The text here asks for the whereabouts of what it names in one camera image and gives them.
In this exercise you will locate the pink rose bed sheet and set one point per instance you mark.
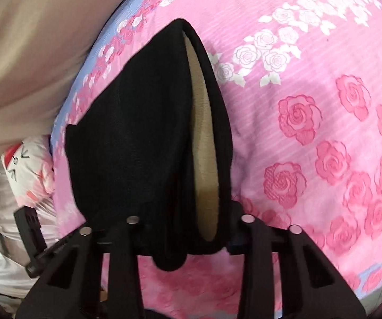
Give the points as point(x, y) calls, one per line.
point(302, 83)

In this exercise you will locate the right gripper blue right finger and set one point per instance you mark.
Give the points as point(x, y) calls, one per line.
point(311, 286)

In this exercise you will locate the white satin curtain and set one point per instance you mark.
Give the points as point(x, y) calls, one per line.
point(4, 239)

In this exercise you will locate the black pants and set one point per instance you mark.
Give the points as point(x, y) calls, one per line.
point(156, 144)

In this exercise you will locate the white cat face pillow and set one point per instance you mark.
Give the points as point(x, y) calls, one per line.
point(29, 169)

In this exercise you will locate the beige curtain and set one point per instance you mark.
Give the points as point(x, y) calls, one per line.
point(43, 44)

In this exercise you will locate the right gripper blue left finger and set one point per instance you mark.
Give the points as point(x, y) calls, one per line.
point(94, 276)

